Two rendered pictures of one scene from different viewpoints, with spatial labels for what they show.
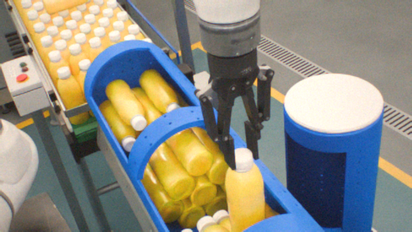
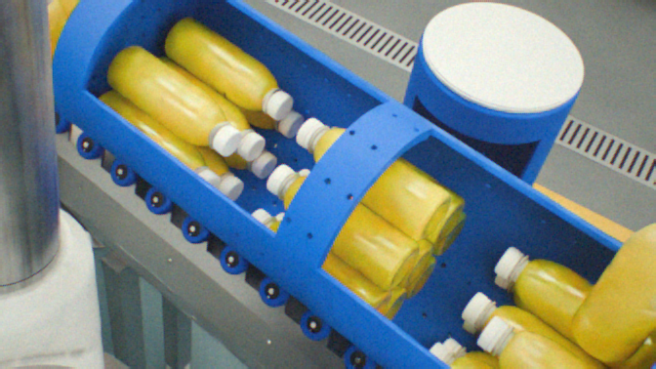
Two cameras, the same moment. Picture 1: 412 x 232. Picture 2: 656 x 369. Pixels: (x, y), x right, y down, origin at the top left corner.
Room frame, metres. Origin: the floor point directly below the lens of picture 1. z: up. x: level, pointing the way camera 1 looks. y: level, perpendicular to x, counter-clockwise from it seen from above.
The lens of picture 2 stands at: (0.49, 0.52, 1.90)
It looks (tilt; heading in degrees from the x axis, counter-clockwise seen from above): 49 degrees down; 322
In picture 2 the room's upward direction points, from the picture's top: 11 degrees clockwise
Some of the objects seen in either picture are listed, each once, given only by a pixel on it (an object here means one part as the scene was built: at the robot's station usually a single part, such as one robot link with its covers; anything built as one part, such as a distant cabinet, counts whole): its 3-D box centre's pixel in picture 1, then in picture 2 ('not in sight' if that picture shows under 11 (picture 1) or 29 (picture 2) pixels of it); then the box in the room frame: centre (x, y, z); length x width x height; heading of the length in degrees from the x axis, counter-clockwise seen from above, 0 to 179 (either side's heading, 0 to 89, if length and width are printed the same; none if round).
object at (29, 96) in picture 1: (24, 84); not in sight; (1.54, 0.58, 1.05); 0.20 x 0.10 x 0.10; 21
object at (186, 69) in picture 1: (180, 81); not in sight; (1.56, 0.07, 0.95); 0.10 x 0.07 x 0.10; 111
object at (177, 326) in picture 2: not in sight; (177, 302); (1.41, 0.15, 0.31); 0.06 x 0.06 x 0.63; 21
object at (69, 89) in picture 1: (72, 97); not in sight; (1.50, 0.43, 0.99); 0.07 x 0.07 x 0.19
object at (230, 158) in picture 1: (228, 150); not in sight; (0.68, -0.03, 1.38); 0.03 x 0.01 x 0.07; 21
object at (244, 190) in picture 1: (245, 197); (638, 287); (0.69, -0.05, 1.25); 0.07 x 0.07 x 0.19
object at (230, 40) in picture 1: (229, 27); not in sight; (0.68, -0.05, 1.61); 0.09 x 0.09 x 0.06
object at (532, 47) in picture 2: (332, 101); (502, 55); (1.21, -0.37, 1.03); 0.28 x 0.28 x 0.01
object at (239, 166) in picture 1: (241, 159); not in sight; (0.69, -0.05, 1.35); 0.04 x 0.04 x 0.02
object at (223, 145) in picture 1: (218, 142); not in sight; (0.67, -0.01, 1.41); 0.03 x 0.01 x 0.05; 111
